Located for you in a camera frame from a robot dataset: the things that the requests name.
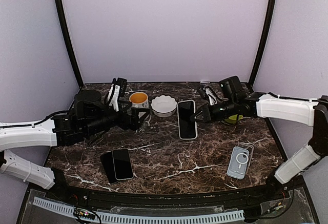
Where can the black right frame post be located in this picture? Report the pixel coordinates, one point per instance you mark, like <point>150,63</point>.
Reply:
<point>262,42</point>

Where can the beige phone case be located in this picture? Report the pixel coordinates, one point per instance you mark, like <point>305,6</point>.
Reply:
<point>178,131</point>

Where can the white floral mug orange inside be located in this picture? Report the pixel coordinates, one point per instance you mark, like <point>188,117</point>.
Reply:
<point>139,100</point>

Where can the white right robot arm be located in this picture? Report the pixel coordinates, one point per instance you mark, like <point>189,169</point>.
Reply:
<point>240,101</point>

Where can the silver-edged phone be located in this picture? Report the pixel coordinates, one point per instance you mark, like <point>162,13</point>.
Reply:
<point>122,164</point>

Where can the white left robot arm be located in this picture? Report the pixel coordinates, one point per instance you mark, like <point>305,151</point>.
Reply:
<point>87,117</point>

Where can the clear magsafe phone case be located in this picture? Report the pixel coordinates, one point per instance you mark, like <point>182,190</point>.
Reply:
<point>244,148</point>

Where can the black frame post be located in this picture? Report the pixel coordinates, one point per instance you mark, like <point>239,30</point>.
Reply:
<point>262,42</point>
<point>67,40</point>

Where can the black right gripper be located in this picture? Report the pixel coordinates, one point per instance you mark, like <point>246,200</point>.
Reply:
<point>207,116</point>

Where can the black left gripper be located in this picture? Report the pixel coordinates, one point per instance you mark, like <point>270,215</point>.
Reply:
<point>133,124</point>

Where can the white scalloped dish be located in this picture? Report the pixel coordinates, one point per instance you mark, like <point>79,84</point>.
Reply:
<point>164,106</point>

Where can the light blue phone case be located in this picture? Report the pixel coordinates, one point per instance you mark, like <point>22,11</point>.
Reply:
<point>238,165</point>

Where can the small circuit board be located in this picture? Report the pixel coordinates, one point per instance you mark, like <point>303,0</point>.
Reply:
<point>83,214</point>

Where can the lime green bowl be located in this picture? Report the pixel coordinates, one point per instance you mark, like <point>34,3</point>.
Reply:
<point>232,120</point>

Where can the black left frame post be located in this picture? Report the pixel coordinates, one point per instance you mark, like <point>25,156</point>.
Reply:
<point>67,40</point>

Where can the black phone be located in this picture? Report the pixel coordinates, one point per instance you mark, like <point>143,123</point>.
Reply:
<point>186,121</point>
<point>108,166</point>

